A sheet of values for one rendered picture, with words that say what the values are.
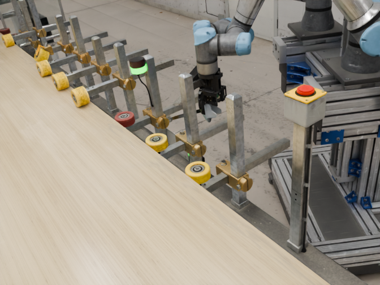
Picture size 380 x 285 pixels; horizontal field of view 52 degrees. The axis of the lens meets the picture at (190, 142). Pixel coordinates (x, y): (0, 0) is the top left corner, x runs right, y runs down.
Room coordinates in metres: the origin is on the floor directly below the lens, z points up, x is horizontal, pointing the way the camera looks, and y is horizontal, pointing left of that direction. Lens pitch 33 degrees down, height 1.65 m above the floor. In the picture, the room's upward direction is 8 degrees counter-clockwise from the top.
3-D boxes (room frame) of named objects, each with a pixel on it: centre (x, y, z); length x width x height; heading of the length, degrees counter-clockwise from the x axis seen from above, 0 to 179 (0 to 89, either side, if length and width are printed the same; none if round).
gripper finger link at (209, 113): (1.31, -0.09, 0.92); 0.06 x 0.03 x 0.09; 52
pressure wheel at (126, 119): (1.42, 0.25, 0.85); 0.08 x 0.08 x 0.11
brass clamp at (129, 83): (1.69, 0.26, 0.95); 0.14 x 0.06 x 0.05; 32
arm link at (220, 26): (1.69, -0.21, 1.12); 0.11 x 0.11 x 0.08; 29
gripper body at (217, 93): (1.32, -0.10, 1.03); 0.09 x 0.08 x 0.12; 52
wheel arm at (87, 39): (2.40, 0.58, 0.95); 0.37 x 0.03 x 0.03; 122
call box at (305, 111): (0.82, -0.28, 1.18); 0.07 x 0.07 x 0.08; 32
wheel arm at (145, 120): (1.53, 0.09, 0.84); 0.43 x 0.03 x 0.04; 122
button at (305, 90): (0.82, -0.28, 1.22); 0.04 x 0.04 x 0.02
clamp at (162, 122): (1.48, 0.13, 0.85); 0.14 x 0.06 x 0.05; 32
